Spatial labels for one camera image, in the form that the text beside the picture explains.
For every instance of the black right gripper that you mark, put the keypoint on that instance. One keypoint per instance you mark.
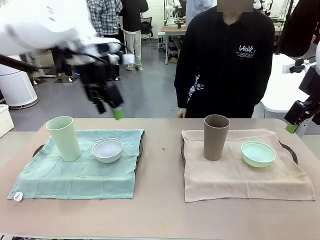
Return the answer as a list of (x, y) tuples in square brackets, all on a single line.
[(311, 82)]

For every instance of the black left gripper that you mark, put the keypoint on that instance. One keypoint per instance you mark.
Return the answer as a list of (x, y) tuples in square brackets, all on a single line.
[(100, 85)]

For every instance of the white bowl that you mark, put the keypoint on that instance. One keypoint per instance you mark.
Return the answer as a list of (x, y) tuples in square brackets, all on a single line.
[(107, 152)]

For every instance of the light green tall cup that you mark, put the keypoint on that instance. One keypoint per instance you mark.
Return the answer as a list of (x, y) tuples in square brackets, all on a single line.
[(67, 140)]

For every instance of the mint green bowl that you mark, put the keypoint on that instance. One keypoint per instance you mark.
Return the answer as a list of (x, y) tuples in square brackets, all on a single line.
[(257, 156)]

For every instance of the green cloth mat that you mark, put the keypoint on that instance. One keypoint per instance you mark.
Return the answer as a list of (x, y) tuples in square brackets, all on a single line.
[(75, 180)]

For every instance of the brown tall cup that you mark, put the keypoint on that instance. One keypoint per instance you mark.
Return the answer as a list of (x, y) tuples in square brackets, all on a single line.
[(215, 142)]

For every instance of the beige cloth mat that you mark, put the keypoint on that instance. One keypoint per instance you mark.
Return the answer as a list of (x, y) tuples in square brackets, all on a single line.
[(237, 182)]

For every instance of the black-sleeved left forearm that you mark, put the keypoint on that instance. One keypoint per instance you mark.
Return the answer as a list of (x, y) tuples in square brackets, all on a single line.
[(262, 92)]

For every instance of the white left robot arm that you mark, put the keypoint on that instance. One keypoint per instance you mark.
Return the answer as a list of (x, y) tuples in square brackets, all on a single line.
[(37, 25)]

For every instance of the black-sleeved right forearm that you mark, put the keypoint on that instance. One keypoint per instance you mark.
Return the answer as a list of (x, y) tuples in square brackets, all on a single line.
[(181, 92)]

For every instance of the dark brown serving tray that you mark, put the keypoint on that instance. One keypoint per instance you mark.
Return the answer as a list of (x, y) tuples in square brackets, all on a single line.
[(140, 150), (295, 157)]

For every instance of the person's right hand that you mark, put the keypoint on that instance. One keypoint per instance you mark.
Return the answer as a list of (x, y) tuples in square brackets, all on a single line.
[(182, 113)]

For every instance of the white side table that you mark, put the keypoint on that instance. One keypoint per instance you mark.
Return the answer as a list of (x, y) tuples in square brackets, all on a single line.
[(275, 87)]

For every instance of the person in red plaid shirt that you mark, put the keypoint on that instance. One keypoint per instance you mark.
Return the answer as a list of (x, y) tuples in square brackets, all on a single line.
[(65, 71)]

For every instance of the person in white coat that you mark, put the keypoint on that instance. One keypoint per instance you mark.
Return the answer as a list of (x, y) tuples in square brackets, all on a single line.
[(36, 76)]

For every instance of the cardboard box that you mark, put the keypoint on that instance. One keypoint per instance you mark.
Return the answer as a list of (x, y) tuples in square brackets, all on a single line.
[(175, 60)]

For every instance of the black tripod pole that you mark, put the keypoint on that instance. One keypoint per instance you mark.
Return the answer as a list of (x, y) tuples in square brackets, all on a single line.
[(283, 30)]

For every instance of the person in black shirt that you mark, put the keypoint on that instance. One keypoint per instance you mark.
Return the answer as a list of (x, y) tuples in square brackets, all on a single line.
[(225, 62)]

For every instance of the person in dark jacket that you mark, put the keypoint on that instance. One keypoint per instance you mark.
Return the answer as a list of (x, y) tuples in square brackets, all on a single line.
[(300, 25)]

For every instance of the person in black tee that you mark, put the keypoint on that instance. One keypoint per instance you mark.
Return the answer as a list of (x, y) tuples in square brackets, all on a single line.
[(132, 25)]

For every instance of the black office chair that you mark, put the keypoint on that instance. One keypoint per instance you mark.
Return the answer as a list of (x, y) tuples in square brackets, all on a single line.
[(146, 27)]

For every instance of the person in blue plaid shirt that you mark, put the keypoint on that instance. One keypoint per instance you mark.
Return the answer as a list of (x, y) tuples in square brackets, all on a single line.
[(105, 15)]

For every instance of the white cylindrical air purifier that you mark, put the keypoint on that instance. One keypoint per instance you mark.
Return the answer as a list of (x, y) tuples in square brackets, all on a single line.
[(15, 87)]

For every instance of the wooden-top work table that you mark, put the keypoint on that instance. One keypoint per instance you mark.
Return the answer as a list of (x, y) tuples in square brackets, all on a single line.
[(172, 29)]

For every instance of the white storage box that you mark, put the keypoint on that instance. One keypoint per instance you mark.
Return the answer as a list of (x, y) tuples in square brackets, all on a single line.
[(5, 120)]

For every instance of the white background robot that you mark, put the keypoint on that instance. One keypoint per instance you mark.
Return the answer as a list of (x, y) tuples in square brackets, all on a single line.
[(262, 6), (171, 12)]

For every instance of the person in light blue shirt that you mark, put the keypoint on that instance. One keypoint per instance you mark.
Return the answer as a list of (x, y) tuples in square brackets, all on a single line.
[(197, 10)]

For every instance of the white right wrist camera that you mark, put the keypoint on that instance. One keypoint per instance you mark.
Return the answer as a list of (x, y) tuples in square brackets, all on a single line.
[(287, 68)]

